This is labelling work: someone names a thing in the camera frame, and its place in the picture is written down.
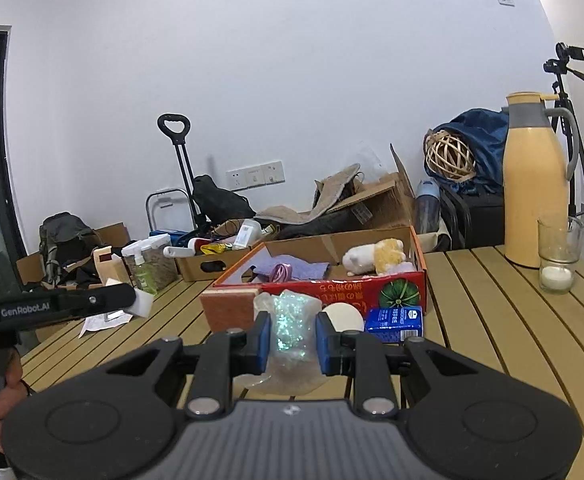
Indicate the dark blue cloth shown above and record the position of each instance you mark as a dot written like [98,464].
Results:
[481,135]

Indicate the green spray bottle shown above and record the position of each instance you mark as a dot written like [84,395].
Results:
[142,272]

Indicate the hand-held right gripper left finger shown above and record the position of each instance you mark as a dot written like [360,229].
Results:
[263,342]

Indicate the white plush toy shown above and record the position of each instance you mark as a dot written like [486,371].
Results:
[359,260]

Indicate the pink soft item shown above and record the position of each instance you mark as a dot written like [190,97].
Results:
[281,274]

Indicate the white paper sheet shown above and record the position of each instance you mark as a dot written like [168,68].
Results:
[102,322]

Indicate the brown cardboard tray box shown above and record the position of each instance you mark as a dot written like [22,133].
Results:
[207,265]

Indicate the white folding stool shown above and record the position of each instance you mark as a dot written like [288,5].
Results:
[164,205]

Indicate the white foam block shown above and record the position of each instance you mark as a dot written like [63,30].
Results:
[142,302]

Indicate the clear grain container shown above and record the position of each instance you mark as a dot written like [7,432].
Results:
[164,265]

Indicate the white wall outlet strip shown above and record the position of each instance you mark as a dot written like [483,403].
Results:
[254,175]

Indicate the white lotion bottle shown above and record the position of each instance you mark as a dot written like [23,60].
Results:
[247,234]

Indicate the white round ball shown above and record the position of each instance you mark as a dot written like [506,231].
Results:
[344,316]

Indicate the rattan ball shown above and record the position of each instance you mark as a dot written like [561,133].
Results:
[449,155]

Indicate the yellow packet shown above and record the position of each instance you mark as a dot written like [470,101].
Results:
[217,247]

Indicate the brown sponge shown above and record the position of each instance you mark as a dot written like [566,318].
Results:
[232,310]

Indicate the blue water bottle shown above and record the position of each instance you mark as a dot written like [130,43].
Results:
[427,205]

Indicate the yellow thermos jug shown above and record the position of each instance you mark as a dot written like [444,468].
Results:
[531,185]

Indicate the person's left hand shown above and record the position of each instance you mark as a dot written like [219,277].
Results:
[14,375]

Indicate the red cardboard box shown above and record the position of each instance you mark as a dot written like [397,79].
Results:
[347,290]

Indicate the large open cardboard box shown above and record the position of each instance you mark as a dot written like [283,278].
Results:
[376,205]

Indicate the small blue carton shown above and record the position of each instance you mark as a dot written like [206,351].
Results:
[394,324]

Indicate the black bag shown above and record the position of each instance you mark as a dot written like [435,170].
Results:
[219,200]

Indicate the black cloth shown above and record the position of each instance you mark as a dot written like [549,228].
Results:
[84,270]

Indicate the purple cloth pouch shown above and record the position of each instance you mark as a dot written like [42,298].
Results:
[302,270]

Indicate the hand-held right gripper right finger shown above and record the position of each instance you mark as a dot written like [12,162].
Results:
[324,345]

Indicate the black tripod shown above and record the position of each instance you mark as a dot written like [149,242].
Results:
[579,160]

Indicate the glass cup with candle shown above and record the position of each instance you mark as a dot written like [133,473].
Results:
[556,260]

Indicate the clear glitter plastic bag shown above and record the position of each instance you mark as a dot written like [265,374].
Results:
[292,320]

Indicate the grey backpack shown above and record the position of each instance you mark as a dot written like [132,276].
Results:
[67,237]

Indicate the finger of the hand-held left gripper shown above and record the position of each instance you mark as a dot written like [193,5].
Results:
[97,300]

